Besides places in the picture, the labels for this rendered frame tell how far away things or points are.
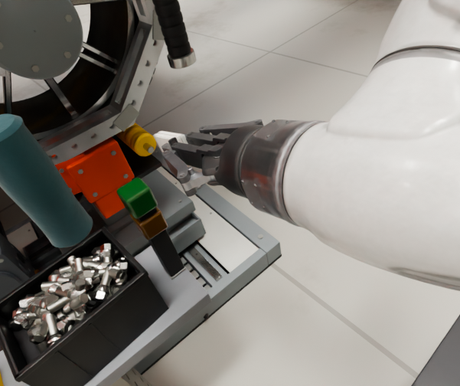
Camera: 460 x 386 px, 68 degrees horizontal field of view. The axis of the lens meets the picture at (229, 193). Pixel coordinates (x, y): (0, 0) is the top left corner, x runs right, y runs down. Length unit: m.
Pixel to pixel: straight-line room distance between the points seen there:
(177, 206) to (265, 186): 0.82
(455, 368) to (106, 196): 0.76
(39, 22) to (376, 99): 0.45
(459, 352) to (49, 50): 0.81
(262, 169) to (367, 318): 0.85
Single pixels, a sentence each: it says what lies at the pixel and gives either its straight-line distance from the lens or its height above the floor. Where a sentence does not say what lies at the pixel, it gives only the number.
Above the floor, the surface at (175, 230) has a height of 0.15.
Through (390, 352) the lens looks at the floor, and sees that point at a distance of 1.05.
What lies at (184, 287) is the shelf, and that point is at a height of 0.45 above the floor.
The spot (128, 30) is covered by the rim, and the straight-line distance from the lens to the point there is 0.86.
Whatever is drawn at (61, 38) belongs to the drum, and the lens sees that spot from 0.58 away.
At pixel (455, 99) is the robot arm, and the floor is 0.85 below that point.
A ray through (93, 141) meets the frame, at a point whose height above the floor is 0.59.
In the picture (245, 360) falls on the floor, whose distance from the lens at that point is 1.04.
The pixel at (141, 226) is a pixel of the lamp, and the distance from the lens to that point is 0.53.
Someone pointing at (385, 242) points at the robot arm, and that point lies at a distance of 0.22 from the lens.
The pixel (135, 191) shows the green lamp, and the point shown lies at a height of 0.66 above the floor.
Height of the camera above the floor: 0.97
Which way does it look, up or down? 44 degrees down
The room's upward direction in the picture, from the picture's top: 14 degrees counter-clockwise
